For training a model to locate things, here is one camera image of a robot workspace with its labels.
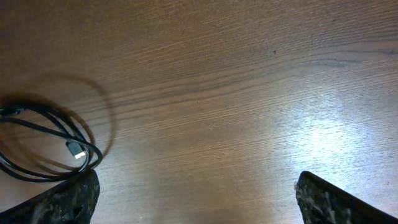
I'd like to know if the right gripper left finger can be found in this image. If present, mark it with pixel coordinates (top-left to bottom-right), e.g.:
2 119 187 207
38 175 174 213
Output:
1 169 100 224

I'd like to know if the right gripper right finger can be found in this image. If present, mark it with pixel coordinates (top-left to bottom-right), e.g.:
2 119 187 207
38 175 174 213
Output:
295 171 397 224

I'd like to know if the black cable with silver plug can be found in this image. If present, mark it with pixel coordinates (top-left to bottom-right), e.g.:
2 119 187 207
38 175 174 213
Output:
0 104 103 183

